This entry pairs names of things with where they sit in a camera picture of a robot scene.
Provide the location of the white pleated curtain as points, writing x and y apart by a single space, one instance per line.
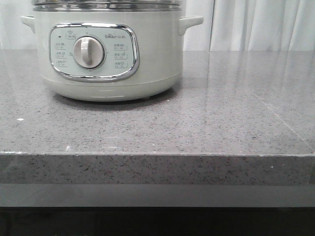
229 25

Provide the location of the glass pot lid steel rim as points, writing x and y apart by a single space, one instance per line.
106 5

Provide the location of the pale green electric cooking pot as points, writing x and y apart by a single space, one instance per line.
107 56

